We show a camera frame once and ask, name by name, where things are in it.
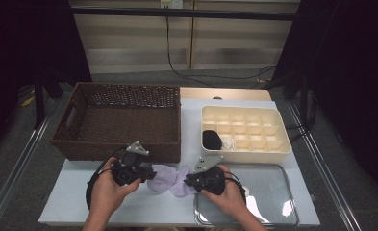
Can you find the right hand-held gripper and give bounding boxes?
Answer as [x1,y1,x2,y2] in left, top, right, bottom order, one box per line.
[184,155,227,196]

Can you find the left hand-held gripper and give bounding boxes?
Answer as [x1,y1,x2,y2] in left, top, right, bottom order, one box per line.
[111,141,158,187]

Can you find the black sock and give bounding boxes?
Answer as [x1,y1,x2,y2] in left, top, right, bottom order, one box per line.
[202,129,223,151]

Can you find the white sock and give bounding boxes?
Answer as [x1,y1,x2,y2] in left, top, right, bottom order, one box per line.
[220,135,237,152]

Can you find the clear plastic box lid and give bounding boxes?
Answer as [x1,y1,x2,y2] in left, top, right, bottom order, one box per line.
[193,161,300,229]

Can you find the brown wicker basket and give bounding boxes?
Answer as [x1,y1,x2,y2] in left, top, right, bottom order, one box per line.
[50,81,182,164]

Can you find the cream divided storage box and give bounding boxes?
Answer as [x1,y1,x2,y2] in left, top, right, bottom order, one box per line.
[200,105,293,164]

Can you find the person's right hand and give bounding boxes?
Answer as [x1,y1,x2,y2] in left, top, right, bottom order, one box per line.
[200,164,248,217]

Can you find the person's left hand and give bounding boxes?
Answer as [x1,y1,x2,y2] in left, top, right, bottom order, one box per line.
[88,156,142,222]

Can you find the black metal stand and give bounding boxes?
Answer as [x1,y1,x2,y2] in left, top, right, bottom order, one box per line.
[33,68,64,130]

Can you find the yellow flat object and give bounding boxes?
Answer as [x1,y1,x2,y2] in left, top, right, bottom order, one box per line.
[20,95,37,108]

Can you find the black horizontal bar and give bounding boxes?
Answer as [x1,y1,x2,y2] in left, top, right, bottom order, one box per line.
[70,7,301,22]

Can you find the dark curtain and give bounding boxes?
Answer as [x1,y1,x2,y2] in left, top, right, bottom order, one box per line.
[271,0,378,206]
[0,0,93,162]

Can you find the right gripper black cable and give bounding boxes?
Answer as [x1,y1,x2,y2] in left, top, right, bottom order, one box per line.
[223,170,247,201]

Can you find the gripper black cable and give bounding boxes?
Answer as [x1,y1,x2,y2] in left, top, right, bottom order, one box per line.
[85,145,130,211]
[223,170,247,201]

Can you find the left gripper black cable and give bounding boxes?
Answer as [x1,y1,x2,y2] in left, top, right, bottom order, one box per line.
[85,145,130,211]

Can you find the black floor cables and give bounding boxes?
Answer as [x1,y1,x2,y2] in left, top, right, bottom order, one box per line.
[287,92,317,142]

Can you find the metal floor rail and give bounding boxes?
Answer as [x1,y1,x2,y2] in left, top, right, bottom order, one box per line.
[0,97,58,231]
[286,101,363,231]

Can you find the black hanging wall cable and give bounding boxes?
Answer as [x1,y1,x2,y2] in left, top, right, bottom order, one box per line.
[165,15,277,89]

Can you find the white wall outlet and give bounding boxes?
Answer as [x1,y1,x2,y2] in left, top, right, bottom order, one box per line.
[160,0,185,10]

